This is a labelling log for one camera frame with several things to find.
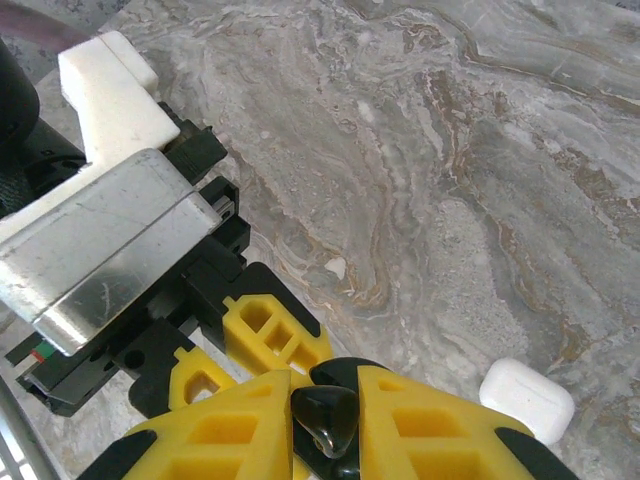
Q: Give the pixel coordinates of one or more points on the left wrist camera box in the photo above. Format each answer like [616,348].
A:
[100,235]

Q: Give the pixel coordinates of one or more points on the white earbud charging case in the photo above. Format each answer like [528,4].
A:
[525,400]

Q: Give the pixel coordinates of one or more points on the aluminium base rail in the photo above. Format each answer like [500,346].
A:
[10,455]

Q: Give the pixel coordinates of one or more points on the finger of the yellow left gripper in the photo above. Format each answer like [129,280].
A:
[180,395]
[280,345]

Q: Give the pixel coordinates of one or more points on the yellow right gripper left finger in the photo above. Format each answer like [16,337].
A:
[250,450]

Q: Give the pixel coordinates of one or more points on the black earbud charging case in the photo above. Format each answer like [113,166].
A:
[325,415]

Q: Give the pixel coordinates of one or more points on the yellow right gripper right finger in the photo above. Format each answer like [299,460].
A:
[380,450]

